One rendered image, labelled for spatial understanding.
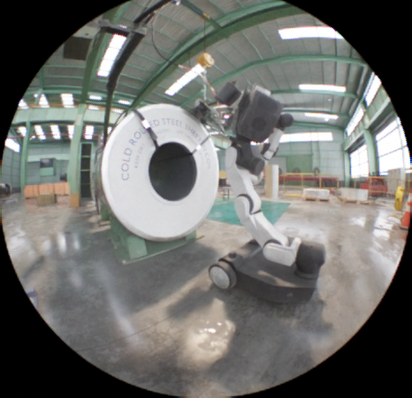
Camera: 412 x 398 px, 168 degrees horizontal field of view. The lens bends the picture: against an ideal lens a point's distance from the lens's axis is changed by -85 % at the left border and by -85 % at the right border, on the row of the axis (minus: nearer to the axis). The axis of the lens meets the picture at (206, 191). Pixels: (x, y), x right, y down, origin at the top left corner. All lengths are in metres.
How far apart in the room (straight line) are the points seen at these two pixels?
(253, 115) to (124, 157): 0.84
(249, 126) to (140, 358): 1.28
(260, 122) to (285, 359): 1.19
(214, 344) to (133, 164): 1.13
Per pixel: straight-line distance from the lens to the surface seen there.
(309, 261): 0.86
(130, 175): 1.00
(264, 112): 0.86
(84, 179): 7.33
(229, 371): 0.71
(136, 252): 1.34
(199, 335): 0.78
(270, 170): 5.60
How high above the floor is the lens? 0.69
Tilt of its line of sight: 5 degrees down
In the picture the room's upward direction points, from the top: straight up
